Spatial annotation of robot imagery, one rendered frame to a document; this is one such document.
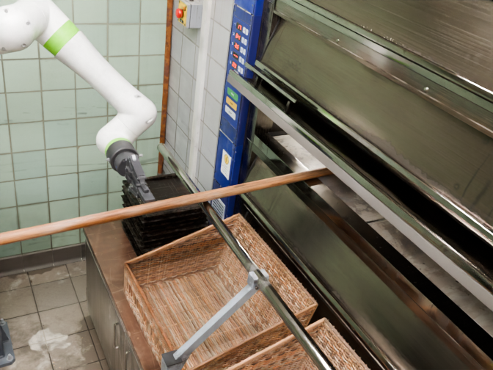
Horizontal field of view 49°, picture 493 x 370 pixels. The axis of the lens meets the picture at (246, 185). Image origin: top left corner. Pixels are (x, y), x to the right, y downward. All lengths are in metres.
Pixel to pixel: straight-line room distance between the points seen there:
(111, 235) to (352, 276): 1.17
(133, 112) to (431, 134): 0.93
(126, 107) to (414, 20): 0.92
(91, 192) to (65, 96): 0.57
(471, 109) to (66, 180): 2.16
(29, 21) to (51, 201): 1.48
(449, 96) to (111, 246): 1.57
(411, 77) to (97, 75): 0.95
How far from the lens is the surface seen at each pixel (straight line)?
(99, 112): 2.82
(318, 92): 1.67
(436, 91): 1.35
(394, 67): 1.45
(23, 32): 1.67
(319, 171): 1.83
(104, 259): 2.34
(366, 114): 1.52
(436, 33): 1.34
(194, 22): 2.41
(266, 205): 2.02
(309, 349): 1.25
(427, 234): 1.22
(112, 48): 2.71
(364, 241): 1.61
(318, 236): 1.81
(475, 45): 1.28
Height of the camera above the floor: 2.07
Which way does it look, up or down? 31 degrees down
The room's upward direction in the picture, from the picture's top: 9 degrees clockwise
